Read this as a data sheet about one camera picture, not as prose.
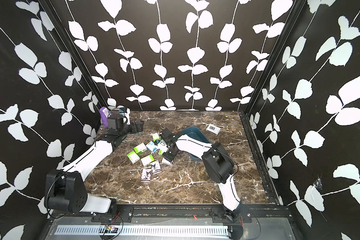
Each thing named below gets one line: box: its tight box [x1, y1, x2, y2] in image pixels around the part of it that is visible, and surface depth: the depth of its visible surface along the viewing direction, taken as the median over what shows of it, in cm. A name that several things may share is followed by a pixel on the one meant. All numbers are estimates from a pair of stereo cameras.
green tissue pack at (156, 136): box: [152, 132, 161, 142], surface depth 103 cm
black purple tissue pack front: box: [140, 168, 152, 183], surface depth 86 cm
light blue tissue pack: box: [146, 141, 158, 153], surface depth 100 cm
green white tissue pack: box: [157, 144, 168, 155], surface depth 84 cm
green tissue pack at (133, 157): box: [126, 150, 140, 164], surface depth 95 cm
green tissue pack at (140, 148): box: [133, 142, 147, 155], surface depth 98 cm
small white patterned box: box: [206, 123, 221, 136], surface depth 110 cm
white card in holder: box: [102, 107, 112, 118], surface depth 98 cm
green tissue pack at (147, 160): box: [140, 154, 156, 167], surface depth 93 cm
